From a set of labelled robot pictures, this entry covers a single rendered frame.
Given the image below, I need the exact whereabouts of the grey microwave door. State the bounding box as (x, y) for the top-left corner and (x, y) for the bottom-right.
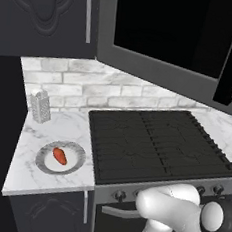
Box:
(88, 0), (232, 117)

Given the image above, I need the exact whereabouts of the black gas hob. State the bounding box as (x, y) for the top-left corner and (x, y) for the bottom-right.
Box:
(81, 100), (232, 198)

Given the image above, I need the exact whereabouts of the silver box grater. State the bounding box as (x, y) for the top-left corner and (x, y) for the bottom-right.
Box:
(27, 88), (54, 126)

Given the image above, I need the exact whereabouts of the black oven knob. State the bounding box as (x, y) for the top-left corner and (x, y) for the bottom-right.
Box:
(113, 189), (128, 203)
(132, 188), (143, 199)
(212, 184), (226, 197)
(195, 184), (208, 197)

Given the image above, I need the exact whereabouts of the grey rimmed white plate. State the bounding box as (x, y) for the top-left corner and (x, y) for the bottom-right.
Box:
(33, 138), (88, 178)

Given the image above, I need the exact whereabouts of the grey oven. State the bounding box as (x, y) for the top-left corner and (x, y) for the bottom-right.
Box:
(90, 163), (232, 232)

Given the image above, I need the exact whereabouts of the dark base cupboard door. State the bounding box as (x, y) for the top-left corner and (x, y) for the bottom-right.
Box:
(5, 183), (96, 232)

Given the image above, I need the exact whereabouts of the grey oven door handle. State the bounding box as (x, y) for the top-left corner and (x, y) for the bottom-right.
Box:
(99, 204), (141, 221)

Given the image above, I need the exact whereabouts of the silver base cupboard handle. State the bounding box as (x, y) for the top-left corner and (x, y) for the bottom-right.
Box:
(81, 190), (91, 225)

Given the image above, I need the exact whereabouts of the silver wall cupboard handle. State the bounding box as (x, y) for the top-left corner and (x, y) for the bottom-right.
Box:
(81, 0), (95, 45)

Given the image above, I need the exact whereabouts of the dark wall cupboard door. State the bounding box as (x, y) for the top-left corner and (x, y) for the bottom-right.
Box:
(0, 0), (103, 66)

